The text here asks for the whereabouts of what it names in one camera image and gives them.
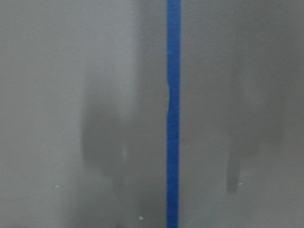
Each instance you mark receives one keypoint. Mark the blue tape grid lines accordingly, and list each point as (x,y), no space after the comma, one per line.
(173,114)

